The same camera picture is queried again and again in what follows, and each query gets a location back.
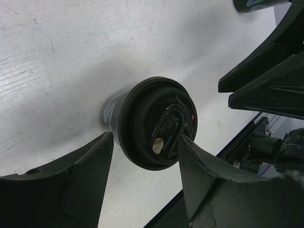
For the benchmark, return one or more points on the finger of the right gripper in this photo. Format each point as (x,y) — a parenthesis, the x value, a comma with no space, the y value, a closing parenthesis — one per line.
(286,40)
(278,91)

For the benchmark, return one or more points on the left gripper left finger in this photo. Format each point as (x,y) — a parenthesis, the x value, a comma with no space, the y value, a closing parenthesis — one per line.
(65,193)

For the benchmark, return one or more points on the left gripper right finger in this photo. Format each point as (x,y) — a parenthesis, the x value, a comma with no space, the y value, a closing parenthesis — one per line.
(239,199)

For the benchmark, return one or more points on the black coffee cup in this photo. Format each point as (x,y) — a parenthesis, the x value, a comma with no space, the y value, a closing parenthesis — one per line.
(110,114)
(247,6)

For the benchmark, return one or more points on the black cup lid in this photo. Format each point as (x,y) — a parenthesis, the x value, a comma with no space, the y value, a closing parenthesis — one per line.
(154,114)

